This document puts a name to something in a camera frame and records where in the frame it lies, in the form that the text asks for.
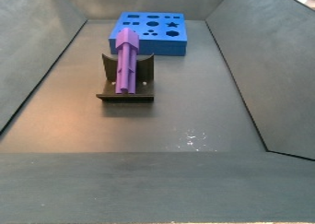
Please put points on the purple three prong object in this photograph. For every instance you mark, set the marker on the purple three prong object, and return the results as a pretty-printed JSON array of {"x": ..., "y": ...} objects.
[{"x": 126, "y": 47}]

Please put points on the dark curved fixture stand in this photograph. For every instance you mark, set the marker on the dark curved fixture stand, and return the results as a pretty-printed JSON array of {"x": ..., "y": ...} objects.
[{"x": 142, "y": 81}]

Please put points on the blue foam shape board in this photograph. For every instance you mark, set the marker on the blue foam shape board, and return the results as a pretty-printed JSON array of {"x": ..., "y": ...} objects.
[{"x": 160, "y": 30}]

